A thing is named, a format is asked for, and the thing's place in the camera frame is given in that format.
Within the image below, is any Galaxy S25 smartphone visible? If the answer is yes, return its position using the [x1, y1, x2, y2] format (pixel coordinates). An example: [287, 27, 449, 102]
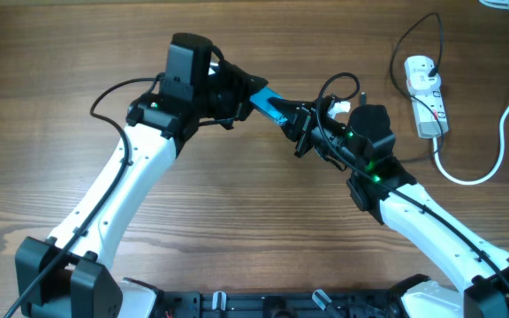
[249, 87, 287, 126]

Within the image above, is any black USB charging cable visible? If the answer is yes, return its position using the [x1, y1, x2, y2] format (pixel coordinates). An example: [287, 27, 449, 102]
[359, 12, 446, 163]

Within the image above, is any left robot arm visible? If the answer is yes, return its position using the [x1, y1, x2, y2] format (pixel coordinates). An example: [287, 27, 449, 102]
[11, 33, 267, 317]

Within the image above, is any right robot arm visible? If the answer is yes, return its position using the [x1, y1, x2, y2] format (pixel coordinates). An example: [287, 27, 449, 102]
[258, 97, 509, 317]

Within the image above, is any white USB charger plug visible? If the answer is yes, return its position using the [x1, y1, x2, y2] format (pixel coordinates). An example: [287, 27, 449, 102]
[406, 72, 441, 95]

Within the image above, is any white power strip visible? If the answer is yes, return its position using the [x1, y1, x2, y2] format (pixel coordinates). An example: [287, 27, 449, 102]
[404, 56, 449, 139]

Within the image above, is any white power strip cord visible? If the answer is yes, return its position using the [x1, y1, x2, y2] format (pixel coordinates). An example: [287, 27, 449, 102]
[431, 3, 509, 186]

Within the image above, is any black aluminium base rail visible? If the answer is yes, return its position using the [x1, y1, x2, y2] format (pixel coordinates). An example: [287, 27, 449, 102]
[151, 290, 407, 318]

